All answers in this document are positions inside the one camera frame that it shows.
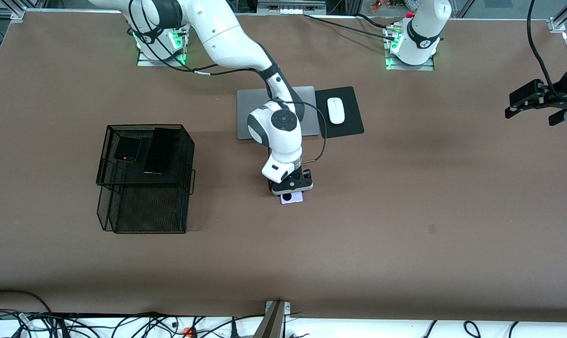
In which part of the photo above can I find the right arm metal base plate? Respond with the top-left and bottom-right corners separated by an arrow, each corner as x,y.
137,38 -> 186,67

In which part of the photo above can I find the black mouse pad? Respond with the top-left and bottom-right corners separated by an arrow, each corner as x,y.
314,86 -> 365,139

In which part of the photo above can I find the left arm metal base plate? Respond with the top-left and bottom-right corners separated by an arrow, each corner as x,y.
385,26 -> 435,72

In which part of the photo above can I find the black flip phone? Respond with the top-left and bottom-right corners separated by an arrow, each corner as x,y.
112,135 -> 142,163

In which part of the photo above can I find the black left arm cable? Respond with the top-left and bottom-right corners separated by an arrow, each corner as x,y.
527,0 -> 557,92

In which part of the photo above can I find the silver closed laptop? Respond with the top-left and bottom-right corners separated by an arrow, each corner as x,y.
237,86 -> 321,140

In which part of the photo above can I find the black slab smartphone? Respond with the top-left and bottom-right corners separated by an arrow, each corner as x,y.
144,127 -> 177,175

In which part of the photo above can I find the aluminium frame profile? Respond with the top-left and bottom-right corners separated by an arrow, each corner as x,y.
549,0 -> 567,33
0,7 -> 27,22

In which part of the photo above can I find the black mesh two-tier organizer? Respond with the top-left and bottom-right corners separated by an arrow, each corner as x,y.
96,124 -> 196,234

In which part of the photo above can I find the black cable on table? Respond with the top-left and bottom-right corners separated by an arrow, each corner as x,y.
304,14 -> 397,40

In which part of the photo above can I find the white power strip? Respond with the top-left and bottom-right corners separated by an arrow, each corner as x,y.
258,0 -> 325,15

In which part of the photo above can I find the white computer mouse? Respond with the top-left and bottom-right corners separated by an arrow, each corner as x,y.
327,97 -> 345,125

